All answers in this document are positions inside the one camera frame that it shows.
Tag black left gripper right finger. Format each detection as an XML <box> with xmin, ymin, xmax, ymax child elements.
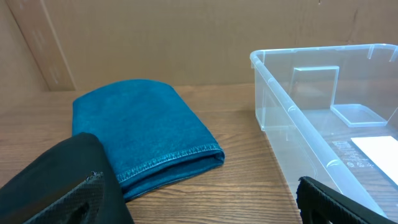
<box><xmin>296</xmin><ymin>176</ymin><xmax>395</xmax><ymax>224</ymax></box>

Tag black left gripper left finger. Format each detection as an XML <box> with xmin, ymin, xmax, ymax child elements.
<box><xmin>26</xmin><ymin>172</ymin><xmax>105</xmax><ymax>224</ymax></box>

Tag black cloth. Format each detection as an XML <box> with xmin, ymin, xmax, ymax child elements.
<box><xmin>1</xmin><ymin>133</ymin><xmax>134</xmax><ymax>223</ymax></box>

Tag clear plastic storage bin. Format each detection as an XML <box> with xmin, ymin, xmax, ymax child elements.
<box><xmin>250</xmin><ymin>44</ymin><xmax>397</xmax><ymax>222</ymax></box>

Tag blue denim cloth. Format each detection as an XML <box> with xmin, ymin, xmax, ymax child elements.
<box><xmin>72</xmin><ymin>80</ymin><xmax>225</xmax><ymax>201</ymax></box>

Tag white paper label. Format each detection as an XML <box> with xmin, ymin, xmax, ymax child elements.
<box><xmin>351</xmin><ymin>136</ymin><xmax>397</xmax><ymax>185</ymax></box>

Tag brown cardboard backdrop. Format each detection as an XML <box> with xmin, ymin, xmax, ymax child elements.
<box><xmin>1</xmin><ymin>0</ymin><xmax>397</xmax><ymax>91</ymax></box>

